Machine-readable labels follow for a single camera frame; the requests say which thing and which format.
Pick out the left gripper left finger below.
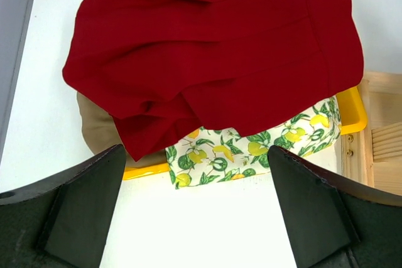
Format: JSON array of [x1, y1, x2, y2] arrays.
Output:
[[1, 144, 126, 267]]

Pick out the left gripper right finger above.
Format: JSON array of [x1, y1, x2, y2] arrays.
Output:
[[267, 146, 401, 267]]

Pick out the tan khaki skirt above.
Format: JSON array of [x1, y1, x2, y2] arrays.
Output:
[[77, 92, 167, 168]]

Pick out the lemon print skirt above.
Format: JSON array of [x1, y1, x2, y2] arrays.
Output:
[[164, 95, 343, 190]]

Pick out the plain red skirt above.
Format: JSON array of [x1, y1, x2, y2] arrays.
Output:
[[62, 0, 364, 160]]

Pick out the wooden clothes rack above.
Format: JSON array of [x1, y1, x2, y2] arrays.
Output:
[[340, 72, 401, 195]]

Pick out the yellow plastic tray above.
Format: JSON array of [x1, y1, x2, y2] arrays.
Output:
[[122, 85, 369, 181]]

